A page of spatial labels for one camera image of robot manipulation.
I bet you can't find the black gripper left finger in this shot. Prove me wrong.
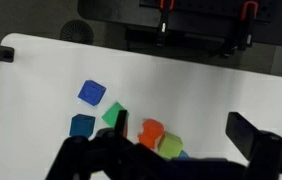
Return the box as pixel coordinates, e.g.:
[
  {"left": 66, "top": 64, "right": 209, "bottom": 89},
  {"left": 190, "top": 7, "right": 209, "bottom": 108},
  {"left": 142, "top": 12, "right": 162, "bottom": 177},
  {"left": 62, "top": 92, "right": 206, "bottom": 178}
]
[{"left": 45, "top": 109, "right": 189, "bottom": 180}]

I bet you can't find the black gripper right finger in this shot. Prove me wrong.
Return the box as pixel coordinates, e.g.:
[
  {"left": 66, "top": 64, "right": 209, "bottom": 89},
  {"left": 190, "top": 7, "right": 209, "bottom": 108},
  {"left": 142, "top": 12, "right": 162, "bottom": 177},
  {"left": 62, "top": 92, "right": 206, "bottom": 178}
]
[{"left": 225, "top": 111, "right": 282, "bottom": 180}]

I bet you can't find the neon blue block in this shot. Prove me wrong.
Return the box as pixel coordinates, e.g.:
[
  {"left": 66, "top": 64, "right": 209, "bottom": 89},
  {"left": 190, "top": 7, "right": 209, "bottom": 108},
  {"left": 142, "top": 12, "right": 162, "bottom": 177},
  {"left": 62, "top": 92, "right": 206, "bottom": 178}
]
[{"left": 77, "top": 79, "right": 107, "bottom": 107}]

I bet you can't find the orange toy animal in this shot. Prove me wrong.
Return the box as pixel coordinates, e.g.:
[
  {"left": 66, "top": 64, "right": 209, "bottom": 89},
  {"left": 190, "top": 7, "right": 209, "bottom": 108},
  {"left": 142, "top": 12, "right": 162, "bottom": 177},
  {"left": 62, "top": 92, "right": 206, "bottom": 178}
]
[{"left": 137, "top": 118, "right": 166, "bottom": 150}]

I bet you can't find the lime green block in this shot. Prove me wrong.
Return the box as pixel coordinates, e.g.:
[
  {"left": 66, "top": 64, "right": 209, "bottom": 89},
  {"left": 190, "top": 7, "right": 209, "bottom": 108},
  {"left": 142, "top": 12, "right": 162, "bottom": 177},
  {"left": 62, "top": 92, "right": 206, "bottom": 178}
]
[{"left": 156, "top": 131, "right": 184, "bottom": 160}]

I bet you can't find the navy blue block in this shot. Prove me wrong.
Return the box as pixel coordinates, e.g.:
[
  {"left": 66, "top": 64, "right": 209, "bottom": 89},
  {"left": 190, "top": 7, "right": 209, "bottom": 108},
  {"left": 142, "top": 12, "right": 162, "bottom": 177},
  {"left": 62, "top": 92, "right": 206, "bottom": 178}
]
[{"left": 69, "top": 113, "right": 96, "bottom": 139}]

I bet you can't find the light blue toy animal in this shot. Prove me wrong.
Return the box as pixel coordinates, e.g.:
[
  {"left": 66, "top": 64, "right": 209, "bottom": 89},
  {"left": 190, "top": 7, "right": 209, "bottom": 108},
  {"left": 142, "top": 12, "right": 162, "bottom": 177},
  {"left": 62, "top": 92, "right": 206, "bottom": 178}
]
[{"left": 177, "top": 149, "right": 190, "bottom": 160}]

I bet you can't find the black orange spring clamp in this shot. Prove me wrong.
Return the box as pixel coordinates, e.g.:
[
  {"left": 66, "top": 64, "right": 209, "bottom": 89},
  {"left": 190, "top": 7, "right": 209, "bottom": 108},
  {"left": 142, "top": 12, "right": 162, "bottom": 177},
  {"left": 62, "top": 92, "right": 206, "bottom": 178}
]
[
  {"left": 210, "top": 0, "right": 260, "bottom": 58},
  {"left": 155, "top": 0, "right": 176, "bottom": 48}
]

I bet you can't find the black round slotted disc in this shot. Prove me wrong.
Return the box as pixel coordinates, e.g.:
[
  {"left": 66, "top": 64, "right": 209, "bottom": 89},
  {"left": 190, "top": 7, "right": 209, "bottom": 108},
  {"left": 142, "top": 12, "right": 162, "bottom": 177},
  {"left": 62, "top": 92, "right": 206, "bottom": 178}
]
[{"left": 59, "top": 19, "right": 95, "bottom": 45}]

